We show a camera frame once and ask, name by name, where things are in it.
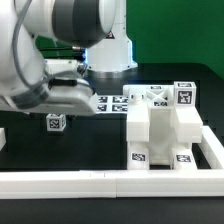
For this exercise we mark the white chair seat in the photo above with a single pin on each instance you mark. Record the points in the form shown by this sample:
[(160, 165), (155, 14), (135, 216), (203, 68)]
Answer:
[(187, 126)]

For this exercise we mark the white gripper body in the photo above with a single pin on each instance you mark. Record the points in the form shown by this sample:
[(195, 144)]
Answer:
[(67, 92)]

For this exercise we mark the white right fence bar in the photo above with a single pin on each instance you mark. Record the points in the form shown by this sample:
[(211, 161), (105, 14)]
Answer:
[(212, 149)]

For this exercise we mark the white front fence bar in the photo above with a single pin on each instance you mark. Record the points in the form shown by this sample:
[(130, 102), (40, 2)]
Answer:
[(111, 184)]

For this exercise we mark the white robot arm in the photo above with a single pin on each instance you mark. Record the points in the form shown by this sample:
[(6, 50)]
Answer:
[(29, 82)]

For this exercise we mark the white left fence bar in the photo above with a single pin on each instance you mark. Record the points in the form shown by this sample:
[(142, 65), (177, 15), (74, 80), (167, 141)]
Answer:
[(2, 138)]

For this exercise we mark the white fence bar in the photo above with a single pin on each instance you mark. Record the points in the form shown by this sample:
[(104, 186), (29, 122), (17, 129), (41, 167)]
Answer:
[(212, 149), (2, 138), (111, 184)]

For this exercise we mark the white chair back assembly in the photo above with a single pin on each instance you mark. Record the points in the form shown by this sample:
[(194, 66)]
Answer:
[(148, 118)]

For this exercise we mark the white marker sheet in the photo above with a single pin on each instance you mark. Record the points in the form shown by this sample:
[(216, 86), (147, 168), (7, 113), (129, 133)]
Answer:
[(112, 104)]

